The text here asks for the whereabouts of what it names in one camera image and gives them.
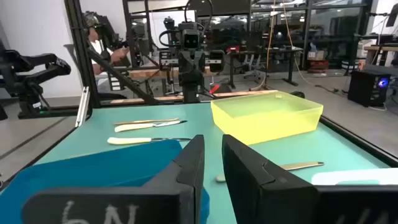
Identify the white light bar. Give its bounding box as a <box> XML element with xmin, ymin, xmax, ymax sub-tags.
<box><xmin>75</xmin><ymin>86</ymin><xmax>91</xmax><ymax>128</ymax></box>

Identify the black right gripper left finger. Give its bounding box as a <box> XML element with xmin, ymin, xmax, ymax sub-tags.
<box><xmin>23</xmin><ymin>134</ymin><xmax>205</xmax><ymax>224</ymax></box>

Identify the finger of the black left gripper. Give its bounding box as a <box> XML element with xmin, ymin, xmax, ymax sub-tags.
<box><xmin>192</xmin><ymin>67</ymin><xmax>205</xmax><ymax>86</ymax></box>
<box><xmin>179</xmin><ymin>67</ymin><xmax>193</xmax><ymax>86</ymax></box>

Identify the blue plastic bin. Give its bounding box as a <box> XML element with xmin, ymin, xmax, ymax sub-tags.
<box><xmin>0</xmin><ymin>139</ymin><xmax>211</xmax><ymax>224</ymax></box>

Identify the all-silver table knife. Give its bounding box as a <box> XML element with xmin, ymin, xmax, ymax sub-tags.
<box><xmin>215</xmin><ymin>161</ymin><xmax>325</xmax><ymax>183</ymax></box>

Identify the translucent yellow plastic bin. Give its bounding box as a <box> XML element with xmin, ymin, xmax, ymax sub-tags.
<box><xmin>210</xmin><ymin>90</ymin><xmax>325</xmax><ymax>146</ymax></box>

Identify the black office desk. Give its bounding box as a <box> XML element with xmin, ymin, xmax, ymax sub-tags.
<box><xmin>229</xmin><ymin>46</ymin><xmax>304</xmax><ymax>90</ymax></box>

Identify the cream-handled table knife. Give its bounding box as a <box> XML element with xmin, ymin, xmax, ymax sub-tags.
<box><xmin>114</xmin><ymin>120</ymin><xmax>188</xmax><ymax>133</ymax></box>
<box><xmin>106</xmin><ymin>136</ymin><xmax>193</xmax><ymax>146</ymax></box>

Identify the grey office chair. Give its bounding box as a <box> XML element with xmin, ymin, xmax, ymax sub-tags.
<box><xmin>243</xmin><ymin>53</ymin><xmax>266</xmax><ymax>80</ymax></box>

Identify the red storage crate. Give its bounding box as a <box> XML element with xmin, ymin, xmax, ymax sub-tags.
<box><xmin>307</xmin><ymin>59</ymin><xmax>330</xmax><ymax>74</ymax></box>

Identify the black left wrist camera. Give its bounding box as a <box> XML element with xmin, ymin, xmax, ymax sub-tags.
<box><xmin>181</xmin><ymin>29</ymin><xmax>200</xmax><ymax>50</ymax></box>

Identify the cardboard box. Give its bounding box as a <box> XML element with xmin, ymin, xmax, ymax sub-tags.
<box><xmin>307</xmin><ymin>49</ymin><xmax>326</xmax><ymax>61</ymax></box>

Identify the black computer tower blue light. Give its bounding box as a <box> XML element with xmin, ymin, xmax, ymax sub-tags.
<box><xmin>347</xmin><ymin>70</ymin><xmax>392</xmax><ymax>108</ymax></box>

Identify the orange hanging cable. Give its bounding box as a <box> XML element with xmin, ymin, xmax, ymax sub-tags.
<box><xmin>262</xmin><ymin>0</ymin><xmax>277</xmax><ymax>91</ymax></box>

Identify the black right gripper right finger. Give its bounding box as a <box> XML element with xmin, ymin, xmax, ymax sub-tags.
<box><xmin>221</xmin><ymin>134</ymin><xmax>398</xmax><ymax>224</ymax></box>

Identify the person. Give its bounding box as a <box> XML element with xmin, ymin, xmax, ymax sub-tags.
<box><xmin>83</xmin><ymin>12</ymin><xmax>131</xmax><ymax>77</ymax></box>

